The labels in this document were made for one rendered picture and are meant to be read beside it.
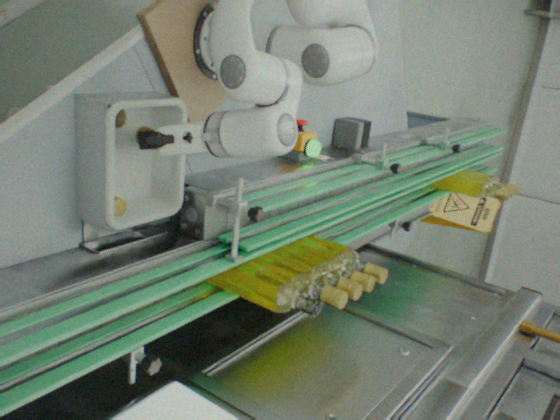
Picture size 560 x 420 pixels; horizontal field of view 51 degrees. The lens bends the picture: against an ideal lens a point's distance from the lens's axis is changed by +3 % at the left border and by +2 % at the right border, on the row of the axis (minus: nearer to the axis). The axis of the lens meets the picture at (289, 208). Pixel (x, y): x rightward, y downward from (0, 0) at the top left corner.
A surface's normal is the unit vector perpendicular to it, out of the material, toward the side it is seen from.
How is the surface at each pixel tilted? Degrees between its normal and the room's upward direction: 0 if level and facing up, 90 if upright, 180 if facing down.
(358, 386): 91
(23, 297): 90
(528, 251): 90
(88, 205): 90
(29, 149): 0
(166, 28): 0
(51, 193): 0
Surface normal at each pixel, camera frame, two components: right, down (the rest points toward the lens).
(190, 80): 0.81, 0.26
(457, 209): -0.21, -0.25
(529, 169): -0.58, 0.19
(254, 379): 0.11, -0.94
